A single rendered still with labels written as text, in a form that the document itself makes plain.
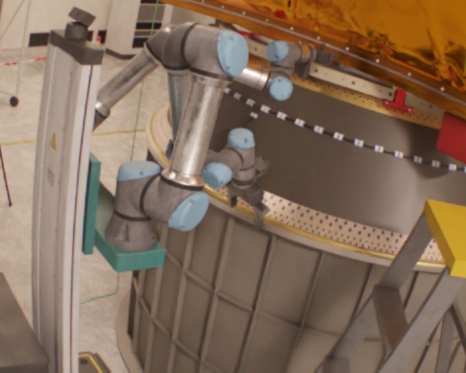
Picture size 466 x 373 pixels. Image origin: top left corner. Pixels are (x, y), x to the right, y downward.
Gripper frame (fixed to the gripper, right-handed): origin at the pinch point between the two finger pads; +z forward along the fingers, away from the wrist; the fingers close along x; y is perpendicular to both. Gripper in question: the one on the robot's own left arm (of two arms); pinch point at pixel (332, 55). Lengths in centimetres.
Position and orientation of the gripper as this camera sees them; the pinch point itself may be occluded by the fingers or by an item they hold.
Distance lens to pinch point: 244.8
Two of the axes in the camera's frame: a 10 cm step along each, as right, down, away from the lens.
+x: -5.9, -3.9, 7.1
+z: 7.9, -1.0, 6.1
